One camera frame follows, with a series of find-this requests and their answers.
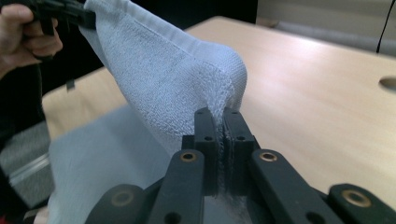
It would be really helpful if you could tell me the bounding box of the black cable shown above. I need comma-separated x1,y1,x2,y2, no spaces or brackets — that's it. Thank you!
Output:
375,0,396,54

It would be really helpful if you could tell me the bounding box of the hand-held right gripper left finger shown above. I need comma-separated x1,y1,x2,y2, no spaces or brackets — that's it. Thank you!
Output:
181,106,219,197

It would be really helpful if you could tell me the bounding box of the round table cable hole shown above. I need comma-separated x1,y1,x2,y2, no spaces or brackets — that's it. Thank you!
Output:
378,76,396,93

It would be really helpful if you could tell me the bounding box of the light blue towel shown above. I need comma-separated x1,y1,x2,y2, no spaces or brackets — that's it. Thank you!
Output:
46,0,250,224

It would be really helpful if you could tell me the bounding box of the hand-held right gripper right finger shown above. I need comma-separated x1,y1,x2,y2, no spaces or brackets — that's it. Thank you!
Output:
221,106,262,197

